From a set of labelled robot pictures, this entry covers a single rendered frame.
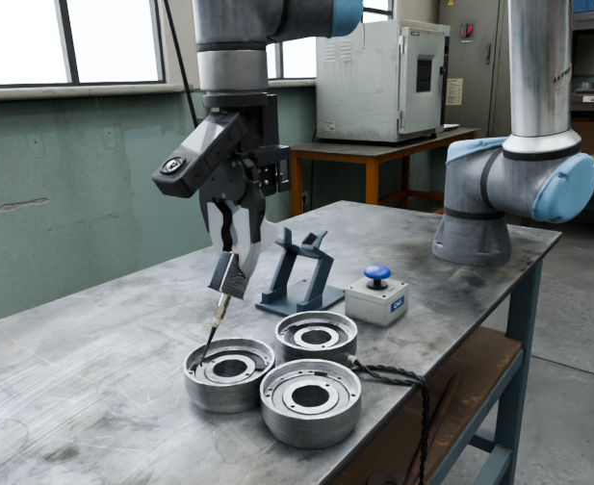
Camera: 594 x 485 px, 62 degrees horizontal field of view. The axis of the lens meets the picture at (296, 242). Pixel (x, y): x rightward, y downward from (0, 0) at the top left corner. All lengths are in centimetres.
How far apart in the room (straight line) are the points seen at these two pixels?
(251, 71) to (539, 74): 47
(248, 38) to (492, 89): 390
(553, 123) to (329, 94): 223
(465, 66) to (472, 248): 354
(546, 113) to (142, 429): 71
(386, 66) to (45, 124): 167
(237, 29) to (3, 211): 167
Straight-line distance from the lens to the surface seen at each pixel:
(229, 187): 56
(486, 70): 440
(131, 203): 235
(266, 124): 59
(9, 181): 211
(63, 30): 227
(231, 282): 59
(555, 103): 87
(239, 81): 54
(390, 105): 280
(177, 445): 55
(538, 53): 85
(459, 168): 98
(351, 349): 63
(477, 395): 107
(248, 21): 55
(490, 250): 101
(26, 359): 77
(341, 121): 297
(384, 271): 74
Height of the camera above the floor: 114
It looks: 18 degrees down
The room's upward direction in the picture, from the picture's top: 2 degrees counter-clockwise
